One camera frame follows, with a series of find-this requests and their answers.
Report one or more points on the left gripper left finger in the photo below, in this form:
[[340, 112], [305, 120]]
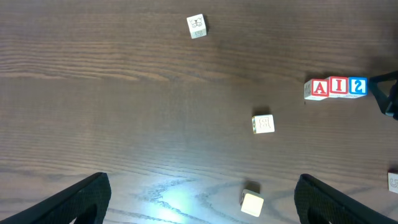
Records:
[[84, 202]]

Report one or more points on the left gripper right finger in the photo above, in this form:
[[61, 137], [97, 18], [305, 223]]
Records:
[[318, 203]]

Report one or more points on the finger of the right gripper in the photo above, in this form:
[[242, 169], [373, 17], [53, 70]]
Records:
[[387, 103]]

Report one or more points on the blue number 2 block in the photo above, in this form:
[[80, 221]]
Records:
[[357, 87]]

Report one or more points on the red letter I block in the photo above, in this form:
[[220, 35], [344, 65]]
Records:
[[338, 87]]

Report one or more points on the red letter A block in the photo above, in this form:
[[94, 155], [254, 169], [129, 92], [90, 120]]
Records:
[[316, 89]]

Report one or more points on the yellow block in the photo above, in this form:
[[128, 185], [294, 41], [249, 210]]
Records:
[[251, 203]]

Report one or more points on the plain wooden block left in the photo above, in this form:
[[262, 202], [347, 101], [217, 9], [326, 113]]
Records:
[[197, 26]]

